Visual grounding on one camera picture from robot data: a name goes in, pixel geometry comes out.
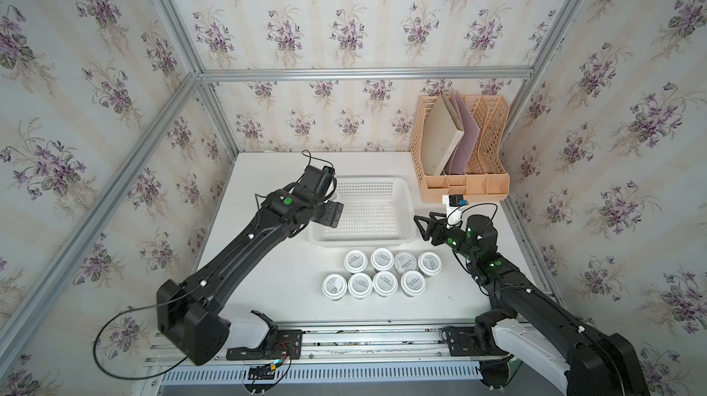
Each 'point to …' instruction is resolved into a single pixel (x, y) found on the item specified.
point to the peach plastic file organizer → (486, 179)
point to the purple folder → (470, 134)
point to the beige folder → (442, 132)
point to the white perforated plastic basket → (378, 211)
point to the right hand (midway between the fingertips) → (426, 216)
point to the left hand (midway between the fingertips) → (330, 207)
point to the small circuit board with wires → (264, 372)
